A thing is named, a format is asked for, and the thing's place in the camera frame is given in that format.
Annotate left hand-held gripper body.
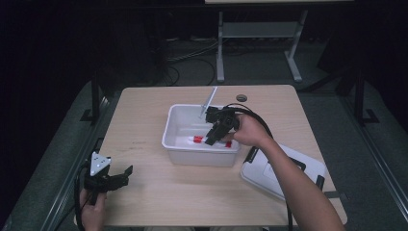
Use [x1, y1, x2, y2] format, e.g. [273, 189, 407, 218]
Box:
[83, 151, 120, 206]

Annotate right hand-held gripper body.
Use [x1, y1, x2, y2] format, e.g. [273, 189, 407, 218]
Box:
[198, 86, 241, 138]

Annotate white plastic box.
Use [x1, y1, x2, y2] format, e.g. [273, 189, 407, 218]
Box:
[161, 103, 242, 168]

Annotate person's right hand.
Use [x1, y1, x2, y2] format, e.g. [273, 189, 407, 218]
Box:
[222, 114, 274, 149]

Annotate person's left hand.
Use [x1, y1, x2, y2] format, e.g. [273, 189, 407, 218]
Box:
[79, 188, 108, 231]

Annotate white box lid, black latches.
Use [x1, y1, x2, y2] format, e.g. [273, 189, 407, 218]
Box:
[240, 143, 327, 202]

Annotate black metal stand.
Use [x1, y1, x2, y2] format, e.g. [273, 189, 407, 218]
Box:
[351, 68, 381, 127]

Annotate metal floor rail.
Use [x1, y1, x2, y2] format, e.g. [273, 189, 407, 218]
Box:
[339, 94, 408, 211]
[39, 94, 112, 231]

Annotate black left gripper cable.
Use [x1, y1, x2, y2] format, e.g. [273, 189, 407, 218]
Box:
[73, 163, 89, 231]

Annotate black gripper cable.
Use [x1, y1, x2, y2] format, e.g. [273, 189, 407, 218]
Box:
[222, 103, 294, 231]
[73, 163, 89, 231]

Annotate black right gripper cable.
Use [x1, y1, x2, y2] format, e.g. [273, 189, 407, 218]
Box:
[222, 103, 294, 231]

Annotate black floor cables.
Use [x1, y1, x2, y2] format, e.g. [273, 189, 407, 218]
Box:
[156, 38, 223, 87]

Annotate white frame table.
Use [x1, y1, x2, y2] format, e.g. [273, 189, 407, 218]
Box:
[204, 0, 356, 84]

